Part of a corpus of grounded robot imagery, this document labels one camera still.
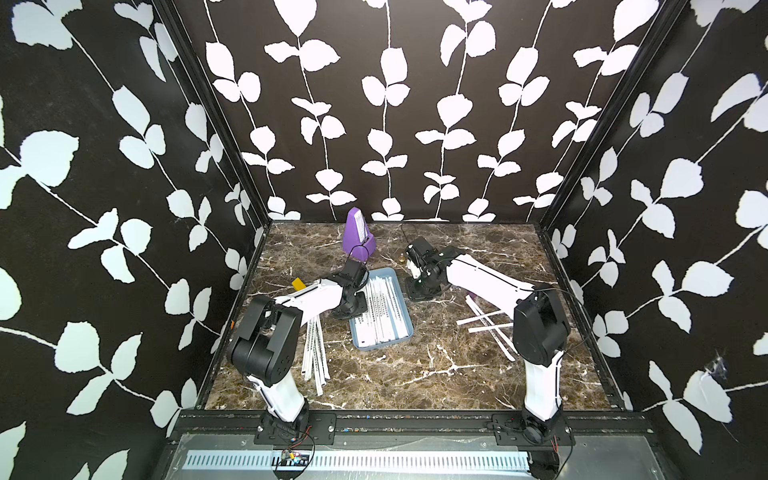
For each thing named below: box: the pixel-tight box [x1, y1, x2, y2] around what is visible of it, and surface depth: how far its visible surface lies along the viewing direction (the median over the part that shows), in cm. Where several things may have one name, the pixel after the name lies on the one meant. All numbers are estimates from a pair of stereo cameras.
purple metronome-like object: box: [342, 207, 376, 262], surface depth 106 cm
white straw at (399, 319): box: [388, 276, 406, 337], surface depth 97 cm
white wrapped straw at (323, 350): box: [317, 314, 331, 380], surface depth 88 cm
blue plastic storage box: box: [350, 267, 415, 351], surface depth 95 cm
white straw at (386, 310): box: [372, 276, 401, 345], surface depth 97 cm
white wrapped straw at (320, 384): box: [312, 318, 326, 396], surface depth 87 cm
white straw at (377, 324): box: [365, 276, 392, 347], surface depth 96 cm
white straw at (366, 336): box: [355, 312, 376, 347], surface depth 93 cm
